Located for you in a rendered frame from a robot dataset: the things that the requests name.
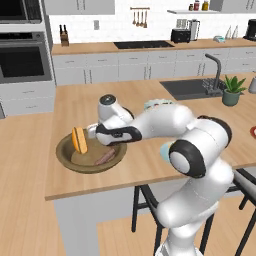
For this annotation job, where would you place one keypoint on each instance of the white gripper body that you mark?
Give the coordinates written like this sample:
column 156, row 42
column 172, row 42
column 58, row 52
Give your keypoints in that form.
column 92, row 128

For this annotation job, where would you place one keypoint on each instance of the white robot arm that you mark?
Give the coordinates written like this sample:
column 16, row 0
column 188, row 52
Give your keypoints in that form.
column 196, row 156

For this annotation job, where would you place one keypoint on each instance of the orange hot dog bun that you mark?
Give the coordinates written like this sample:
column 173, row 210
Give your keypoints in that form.
column 79, row 140

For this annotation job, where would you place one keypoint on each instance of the brown sausage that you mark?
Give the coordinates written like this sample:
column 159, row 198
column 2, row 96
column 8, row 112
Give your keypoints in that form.
column 105, row 156

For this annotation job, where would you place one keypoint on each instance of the olive brown bowl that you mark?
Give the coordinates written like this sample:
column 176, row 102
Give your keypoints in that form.
column 65, row 151

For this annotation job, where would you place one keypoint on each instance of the grey drawers under oven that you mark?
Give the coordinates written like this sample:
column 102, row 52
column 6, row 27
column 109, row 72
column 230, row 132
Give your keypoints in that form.
column 26, row 98

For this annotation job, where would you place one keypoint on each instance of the grey base cupboard run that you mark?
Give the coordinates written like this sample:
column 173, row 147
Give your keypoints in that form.
column 133, row 66

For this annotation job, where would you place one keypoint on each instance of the white island base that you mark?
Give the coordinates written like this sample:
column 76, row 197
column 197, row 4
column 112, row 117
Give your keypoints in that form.
column 86, row 216

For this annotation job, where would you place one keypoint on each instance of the black bar stool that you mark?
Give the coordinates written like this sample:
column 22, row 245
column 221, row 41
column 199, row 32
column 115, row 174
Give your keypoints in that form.
column 248, row 200
column 146, row 203

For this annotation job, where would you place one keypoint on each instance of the wooden knife block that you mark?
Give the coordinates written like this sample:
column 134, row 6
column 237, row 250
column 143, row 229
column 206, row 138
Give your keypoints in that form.
column 64, row 39

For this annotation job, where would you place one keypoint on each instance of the black hob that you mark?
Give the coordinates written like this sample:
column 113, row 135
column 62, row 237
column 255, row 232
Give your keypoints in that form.
column 143, row 44

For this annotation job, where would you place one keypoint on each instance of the dark grey sink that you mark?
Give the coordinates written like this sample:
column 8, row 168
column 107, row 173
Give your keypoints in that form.
column 186, row 89

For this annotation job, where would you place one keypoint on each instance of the black toaster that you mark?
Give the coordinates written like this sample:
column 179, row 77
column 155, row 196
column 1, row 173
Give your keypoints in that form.
column 180, row 35

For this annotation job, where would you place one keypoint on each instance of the dark grey tap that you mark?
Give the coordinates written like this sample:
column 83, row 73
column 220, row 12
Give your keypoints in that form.
column 217, row 71

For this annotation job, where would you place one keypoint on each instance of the black microwave oven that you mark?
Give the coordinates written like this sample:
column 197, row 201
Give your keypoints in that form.
column 16, row 10

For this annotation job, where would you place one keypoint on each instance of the steel electric kettle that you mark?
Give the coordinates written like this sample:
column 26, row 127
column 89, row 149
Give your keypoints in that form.
column 194, row 30

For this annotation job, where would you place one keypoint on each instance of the green plant in grey pot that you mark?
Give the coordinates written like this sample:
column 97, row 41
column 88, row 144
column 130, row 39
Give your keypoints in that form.
column 232, row 91

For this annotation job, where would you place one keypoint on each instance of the dark spice jar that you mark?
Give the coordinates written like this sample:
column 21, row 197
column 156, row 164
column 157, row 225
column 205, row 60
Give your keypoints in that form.
column 190, row 7

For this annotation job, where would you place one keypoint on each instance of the red spice jar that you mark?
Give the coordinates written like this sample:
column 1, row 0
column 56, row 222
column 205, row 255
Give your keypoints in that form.
column 196, row 5

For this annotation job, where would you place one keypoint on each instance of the red round object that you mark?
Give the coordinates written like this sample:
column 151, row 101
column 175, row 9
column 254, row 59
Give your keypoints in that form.
column 253, row 132

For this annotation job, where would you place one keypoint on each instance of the clear glass bottle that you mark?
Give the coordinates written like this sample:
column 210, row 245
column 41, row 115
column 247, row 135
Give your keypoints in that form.
column 228, row 34
column 235, row 33

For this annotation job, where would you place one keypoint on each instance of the grey jug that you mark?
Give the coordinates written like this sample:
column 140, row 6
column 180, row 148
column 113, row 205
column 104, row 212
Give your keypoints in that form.
column 253, row 85

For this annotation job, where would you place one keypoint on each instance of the yellow spice jar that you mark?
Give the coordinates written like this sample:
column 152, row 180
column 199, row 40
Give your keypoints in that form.
column 205, row 5

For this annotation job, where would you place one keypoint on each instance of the black coffee machine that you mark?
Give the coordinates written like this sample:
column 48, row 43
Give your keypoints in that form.
column 251, row 30

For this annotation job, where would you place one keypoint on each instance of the steel wall oven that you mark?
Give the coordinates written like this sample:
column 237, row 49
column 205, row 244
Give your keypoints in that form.
column 23, row 60

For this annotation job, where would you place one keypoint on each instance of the grey wall socket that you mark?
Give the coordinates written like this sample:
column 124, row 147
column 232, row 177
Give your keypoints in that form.
column 96, row 25

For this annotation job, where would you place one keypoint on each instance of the rail with hanging wooden tools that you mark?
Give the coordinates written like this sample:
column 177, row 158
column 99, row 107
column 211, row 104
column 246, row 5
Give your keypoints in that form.
column 140, row 18

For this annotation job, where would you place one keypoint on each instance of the grey wall cupboards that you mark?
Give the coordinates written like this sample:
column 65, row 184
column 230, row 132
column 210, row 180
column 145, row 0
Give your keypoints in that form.
column 236, row 6
column 80, row 6

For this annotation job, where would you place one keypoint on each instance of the white wall socket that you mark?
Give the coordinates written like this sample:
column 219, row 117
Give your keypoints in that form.
column 181, row 23

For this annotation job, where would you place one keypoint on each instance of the white wall shelf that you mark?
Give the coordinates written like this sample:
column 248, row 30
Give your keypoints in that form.
column 193, row 11

